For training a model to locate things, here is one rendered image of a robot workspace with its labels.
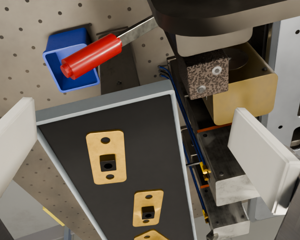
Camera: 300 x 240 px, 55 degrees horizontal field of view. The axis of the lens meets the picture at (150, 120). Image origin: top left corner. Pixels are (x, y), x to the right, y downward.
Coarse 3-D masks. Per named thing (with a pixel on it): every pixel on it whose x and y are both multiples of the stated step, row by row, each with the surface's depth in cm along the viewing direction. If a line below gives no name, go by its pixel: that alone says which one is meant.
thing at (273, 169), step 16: (240, 112) 18; (240, 128) 18; (256, 128) 16; (240, 144) 18; (256, 144) 16; (272, 144) 14; (240, 160) 18; (256, 160) 16; (272, 160) 14; (288, 160) 13; (256, 176) 16; (272, 176) 14; (288, 176) 13; (272, 192) 14; (288, 192) 13; (272, 208) 14
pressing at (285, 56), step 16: (272, 32) 43; (288, 32) 43; (272, 48) 44; (288, 48) 45; (272, 64) 46; (288, 64) 47; (288, 80) 50; (288, 96) 52; (272, 112) 54; (288, 112) 55; (272, 128) 57; (288, 128) 58; (288, 144) 61; (256, 208) 77
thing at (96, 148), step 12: (96, 132) 29; (108, 132) 29; (120, 132) 29; (96, 144) 30; (108, 144) 30; (120, 144) 30; (96, 156) 31; (108, 156) 31; (120, 156) 32; (96, 168) 32; (108, 168) 31; (120, 168) 33; (96, 180) 34; (108, 180) 34; (120, 180) 34
